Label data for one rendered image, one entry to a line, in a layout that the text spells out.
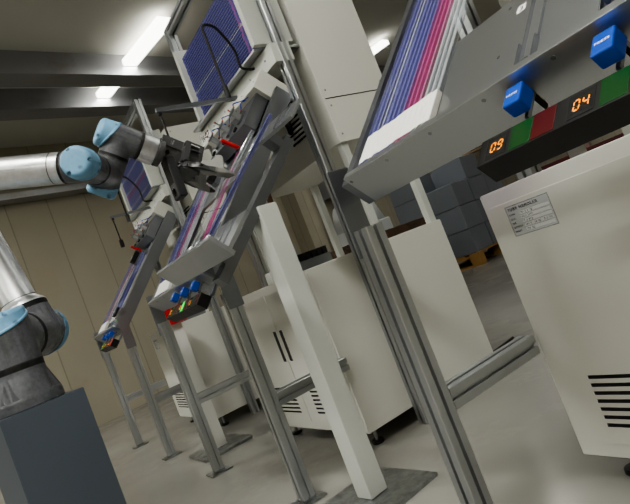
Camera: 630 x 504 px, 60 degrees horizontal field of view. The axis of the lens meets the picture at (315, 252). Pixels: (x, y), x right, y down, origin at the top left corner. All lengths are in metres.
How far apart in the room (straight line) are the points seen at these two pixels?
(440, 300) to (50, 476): 1.36
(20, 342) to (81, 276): 4.66
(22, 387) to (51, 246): 4.70
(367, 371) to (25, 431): 1.01
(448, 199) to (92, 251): 3.99
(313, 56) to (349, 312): 0.93
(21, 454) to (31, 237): 4.76
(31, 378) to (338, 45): 1.53
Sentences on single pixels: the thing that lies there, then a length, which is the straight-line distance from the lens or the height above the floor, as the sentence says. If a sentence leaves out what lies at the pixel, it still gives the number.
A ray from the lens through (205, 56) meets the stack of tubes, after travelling 2.33.
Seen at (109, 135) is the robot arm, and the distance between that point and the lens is 1.47.
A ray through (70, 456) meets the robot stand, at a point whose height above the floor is 0.42.
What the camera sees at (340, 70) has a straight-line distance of 2.13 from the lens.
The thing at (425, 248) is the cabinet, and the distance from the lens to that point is 2.07.
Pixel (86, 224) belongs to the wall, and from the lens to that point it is 6.23.
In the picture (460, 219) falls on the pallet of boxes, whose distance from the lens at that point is 6.56.
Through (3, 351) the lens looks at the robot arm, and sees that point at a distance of 1.39.
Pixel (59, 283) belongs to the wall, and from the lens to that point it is 5.94.
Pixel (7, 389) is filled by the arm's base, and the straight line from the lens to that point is 1.39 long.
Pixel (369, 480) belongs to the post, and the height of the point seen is 0.06.
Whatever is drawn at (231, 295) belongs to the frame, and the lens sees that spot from 1.58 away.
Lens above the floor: 0.59
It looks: 2 degrees up
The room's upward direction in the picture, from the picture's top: 21 degrees counter-clockwise
